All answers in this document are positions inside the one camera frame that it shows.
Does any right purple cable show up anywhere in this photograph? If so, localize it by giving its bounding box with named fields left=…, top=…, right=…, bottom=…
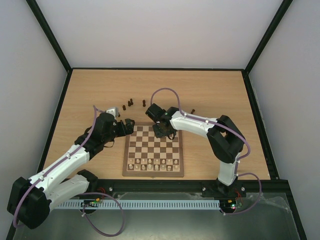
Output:
left=150, top=87, right=263, bottom=216

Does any grey slotted cable duct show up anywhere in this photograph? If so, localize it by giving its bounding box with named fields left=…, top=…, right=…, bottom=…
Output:
left=56, top=199, right=221, bottom=210

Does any black aluminium frame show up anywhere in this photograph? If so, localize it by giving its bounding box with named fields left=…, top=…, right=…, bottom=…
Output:
left=26, top=0, right=307, bottom=240

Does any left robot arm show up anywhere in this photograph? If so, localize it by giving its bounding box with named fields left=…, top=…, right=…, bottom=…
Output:
left=7, top=109, right=135, bottom=229

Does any wooden chess board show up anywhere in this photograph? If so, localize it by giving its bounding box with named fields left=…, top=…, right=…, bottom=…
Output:
left=122, top=122, right=185, bottom=178

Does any light chess pieces row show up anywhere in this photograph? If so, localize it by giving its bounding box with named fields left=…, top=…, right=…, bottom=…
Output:
left=125, top=158, right=183, bottom=173

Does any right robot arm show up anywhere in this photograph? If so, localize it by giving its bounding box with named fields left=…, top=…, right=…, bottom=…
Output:
left=145, top=103, right=246, bottom=197

